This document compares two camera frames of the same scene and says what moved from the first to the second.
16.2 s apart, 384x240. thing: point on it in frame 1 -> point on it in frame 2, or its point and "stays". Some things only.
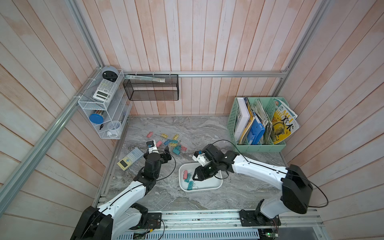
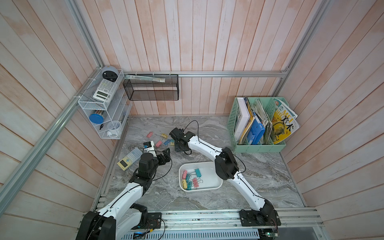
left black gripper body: x=165 y=158 stays
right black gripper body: x=208 y=170 -> x=177 y=148
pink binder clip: x=185 y=175 stays
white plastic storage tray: x=186 y=171 stays
